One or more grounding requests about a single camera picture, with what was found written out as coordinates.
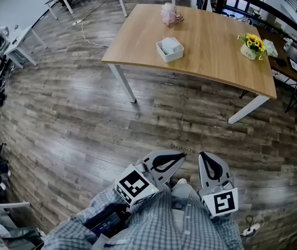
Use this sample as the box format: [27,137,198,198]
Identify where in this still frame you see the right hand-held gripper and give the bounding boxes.
[198,152,239,219]

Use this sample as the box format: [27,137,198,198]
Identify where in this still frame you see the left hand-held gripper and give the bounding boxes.
[114,150,187,207]

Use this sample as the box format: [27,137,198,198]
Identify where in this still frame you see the white square tray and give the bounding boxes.
[156,36,185,63]

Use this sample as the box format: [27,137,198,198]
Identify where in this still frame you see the pale green tissue packet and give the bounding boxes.
[263,39,279,58]

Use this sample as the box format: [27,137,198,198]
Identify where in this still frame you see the person's blue jeans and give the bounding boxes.
[171,178,199,210]

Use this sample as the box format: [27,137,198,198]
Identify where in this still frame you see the person's checked shirt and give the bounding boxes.
[43,183,244,250]

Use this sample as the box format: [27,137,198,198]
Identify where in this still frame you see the white power strip black plug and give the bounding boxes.
[241,215,265,238]

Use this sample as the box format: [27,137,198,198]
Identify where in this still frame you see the black chest-mounted screen device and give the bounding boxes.
[82,203,131,238]

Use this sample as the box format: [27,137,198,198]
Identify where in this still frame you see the dark wooden desk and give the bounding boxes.
[239,26,297,134]

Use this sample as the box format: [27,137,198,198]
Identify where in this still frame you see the wooden table with white legs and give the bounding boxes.
[101,4,278,125]

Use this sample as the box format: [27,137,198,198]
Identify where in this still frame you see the sunflower bouquet in white pot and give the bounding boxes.
[237,32,269,61]

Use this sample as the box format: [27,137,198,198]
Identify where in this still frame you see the black metal railing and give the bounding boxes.
[197,0,297,52]

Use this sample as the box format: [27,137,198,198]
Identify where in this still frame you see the small white side table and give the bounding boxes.
[4,24,48,69]

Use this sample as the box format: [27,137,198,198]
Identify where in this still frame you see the pink drawstring bag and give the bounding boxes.
[160,2,184,27]

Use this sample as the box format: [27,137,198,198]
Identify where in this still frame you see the white power strip with cable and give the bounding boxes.
[72,19,110,48]

